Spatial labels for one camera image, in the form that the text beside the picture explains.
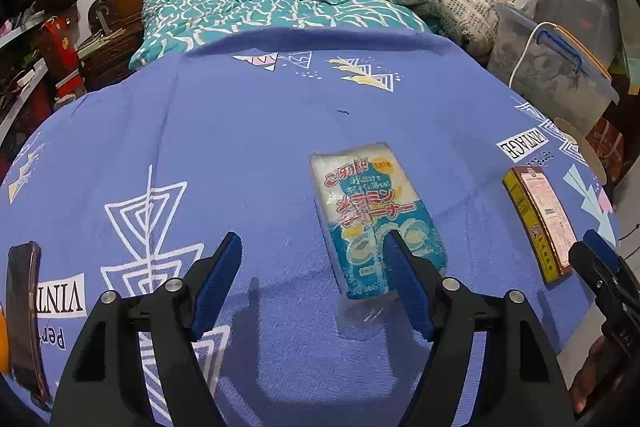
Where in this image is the newspaper print pillow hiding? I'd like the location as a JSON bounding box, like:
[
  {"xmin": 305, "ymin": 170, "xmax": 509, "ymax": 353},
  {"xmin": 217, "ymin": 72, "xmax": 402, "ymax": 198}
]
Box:
[{"xmin": 384, "ymin": 0, "xmax": 513, "ymax": 58}]

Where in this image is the person's right hand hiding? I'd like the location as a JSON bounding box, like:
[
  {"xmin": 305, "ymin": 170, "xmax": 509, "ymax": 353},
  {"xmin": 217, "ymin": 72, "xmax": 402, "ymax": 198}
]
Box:
[{"xmin": 570, "ymin": 337, "xmax": 618, "ymax": 415}]

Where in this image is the orange fruit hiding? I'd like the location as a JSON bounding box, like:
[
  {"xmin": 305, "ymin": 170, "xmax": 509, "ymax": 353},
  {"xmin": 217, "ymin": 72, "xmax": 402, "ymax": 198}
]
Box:
[{"xmin": 0, "ymin": 304, "xmax": 9, "ymax": 375}]

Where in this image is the teal patterned quilt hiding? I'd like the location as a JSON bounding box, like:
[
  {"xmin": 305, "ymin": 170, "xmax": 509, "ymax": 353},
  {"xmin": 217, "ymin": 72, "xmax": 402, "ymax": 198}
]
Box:
[{"xmin": 129, "ymin": 0, "xmax": 431, "ymax": 70}]

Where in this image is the white cable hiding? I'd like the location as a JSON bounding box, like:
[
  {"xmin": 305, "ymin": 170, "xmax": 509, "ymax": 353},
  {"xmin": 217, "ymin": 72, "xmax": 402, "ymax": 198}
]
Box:
[{"xmin": 509, "ymin": 22, "xmax": 562, "ymax": 88}]

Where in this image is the metal shelf unit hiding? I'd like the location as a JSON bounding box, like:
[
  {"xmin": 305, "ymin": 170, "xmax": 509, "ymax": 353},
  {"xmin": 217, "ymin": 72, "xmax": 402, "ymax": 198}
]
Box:
[{"xmin": 0, "ymin": 12, "xmax": 53, "ymax": 148}]

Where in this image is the clear plastic storage box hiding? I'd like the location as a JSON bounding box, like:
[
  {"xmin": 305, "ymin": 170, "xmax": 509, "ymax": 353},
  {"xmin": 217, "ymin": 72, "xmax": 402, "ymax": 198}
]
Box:
[{"xmin": 487, "ymin": 2, "xmax": 621, "ymax": 135}]

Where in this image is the yellow and brown box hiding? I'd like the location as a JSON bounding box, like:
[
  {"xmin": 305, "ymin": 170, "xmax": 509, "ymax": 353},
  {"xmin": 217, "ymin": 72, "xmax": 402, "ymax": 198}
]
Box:
[{"xmin": 502, "ymin": 166, "xmax": 576, "ymax": 284}]

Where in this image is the blue sponge packet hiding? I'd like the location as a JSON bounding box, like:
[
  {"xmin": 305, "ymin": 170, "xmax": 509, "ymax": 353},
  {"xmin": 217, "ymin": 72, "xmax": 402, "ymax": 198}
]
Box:
[{"xmin": 309, "ymin": 142, "xmax": 447, "ymax": 339}]

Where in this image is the black smartphone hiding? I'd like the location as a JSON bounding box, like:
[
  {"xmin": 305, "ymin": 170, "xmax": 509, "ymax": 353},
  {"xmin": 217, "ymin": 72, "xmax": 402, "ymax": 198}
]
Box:
[{"xmin": 7, "ymin": 242, "xmax": 52, "ymax": 404}]

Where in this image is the wooden nightstand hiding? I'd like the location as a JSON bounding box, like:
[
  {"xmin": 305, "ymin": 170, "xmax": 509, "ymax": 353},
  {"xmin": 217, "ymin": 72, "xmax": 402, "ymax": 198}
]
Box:
[{"xmin": 79, "ymin": 27, "xmax": 147, "ymax": 92}]

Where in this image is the red gift box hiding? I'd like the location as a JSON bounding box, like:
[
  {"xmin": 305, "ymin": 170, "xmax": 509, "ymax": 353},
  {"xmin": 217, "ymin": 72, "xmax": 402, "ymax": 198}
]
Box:
[{"xmin": 42, "ymin": 17, "xmax": 87, "ymax": 100}]

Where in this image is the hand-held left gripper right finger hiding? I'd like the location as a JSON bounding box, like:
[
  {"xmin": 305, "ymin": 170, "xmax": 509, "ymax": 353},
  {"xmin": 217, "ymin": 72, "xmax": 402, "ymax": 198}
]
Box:
[{"xmin": 382, "ymin": 229, "xmax": 581, "ymax": 427}]

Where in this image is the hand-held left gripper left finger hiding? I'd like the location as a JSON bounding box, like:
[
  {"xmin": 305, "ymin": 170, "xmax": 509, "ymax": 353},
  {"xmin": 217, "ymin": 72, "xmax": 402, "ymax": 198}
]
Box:
[{"xmin": 50, "ymin": 232, "xmax": 244, "ymax": 427}]

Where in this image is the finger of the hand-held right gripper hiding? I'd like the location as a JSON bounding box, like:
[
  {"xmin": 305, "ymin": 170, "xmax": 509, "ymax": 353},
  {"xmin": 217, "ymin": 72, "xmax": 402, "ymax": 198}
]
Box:
[{"xmin": 570, "ymin": 229, "xmax": 640, "ymax": 323}]

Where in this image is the blue printed blanket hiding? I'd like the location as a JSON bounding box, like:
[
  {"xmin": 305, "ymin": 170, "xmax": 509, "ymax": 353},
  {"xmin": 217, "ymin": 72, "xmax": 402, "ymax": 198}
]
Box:
[{"xmin": 0, "ymin": 29, "xmax": 621, "ymax": 427}]

